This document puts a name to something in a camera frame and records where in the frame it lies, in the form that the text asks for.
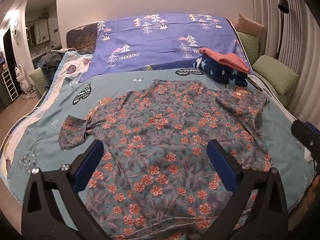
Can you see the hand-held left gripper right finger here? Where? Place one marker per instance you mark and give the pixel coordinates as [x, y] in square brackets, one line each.
[223, 165]

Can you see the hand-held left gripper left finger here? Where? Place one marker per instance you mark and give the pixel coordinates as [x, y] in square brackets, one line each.
[88, 165]

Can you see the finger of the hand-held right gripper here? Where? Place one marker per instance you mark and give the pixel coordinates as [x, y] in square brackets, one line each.
[303, 135]

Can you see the floral print shirt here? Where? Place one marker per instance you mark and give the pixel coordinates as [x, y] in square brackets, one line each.
[160, 135]

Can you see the pile of dark clothes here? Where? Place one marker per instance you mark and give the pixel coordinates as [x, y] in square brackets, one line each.
[50, 62]

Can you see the teal printed bed sheet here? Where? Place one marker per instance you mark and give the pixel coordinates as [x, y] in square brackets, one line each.
[45, 127]

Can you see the large green pillow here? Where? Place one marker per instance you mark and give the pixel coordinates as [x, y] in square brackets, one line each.
[275, 75]

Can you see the folded navy star garment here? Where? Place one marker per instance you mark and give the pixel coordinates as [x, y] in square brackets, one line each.
[220, 74]

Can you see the green sofa cushion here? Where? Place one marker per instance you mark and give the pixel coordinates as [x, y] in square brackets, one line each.
[37, 83]

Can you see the white patchwork quilt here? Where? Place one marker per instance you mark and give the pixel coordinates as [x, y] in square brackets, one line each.
[75, 65]

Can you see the small green pillow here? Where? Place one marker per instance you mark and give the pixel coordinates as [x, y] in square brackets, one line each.
[248, 45]

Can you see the folded pink garment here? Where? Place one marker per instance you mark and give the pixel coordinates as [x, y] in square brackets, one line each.
[225, 58]

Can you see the white cat figurine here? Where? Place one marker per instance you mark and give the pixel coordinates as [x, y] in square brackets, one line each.
[22, 80]

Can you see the beige pillow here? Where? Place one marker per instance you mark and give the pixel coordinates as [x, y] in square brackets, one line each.
[250, 26]

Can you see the brown printed headboard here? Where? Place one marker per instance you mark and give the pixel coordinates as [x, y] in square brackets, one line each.
[81, 37]

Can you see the black floor lamp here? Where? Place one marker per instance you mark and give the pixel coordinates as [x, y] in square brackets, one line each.
[283, 5]

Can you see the purple tree print sheet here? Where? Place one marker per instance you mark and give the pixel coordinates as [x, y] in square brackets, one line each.
[150, 45]

